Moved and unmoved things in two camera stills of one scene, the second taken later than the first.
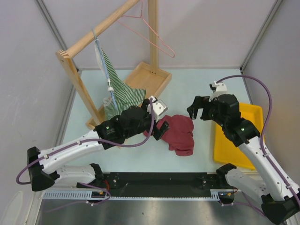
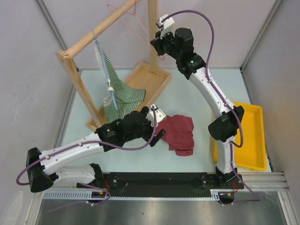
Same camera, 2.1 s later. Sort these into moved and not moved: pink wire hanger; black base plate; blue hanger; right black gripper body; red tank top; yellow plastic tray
Moved: pink wire hanger; right black gripper body
Not moved: yellow plastic tray; black base plate; red tank top; blue hanger
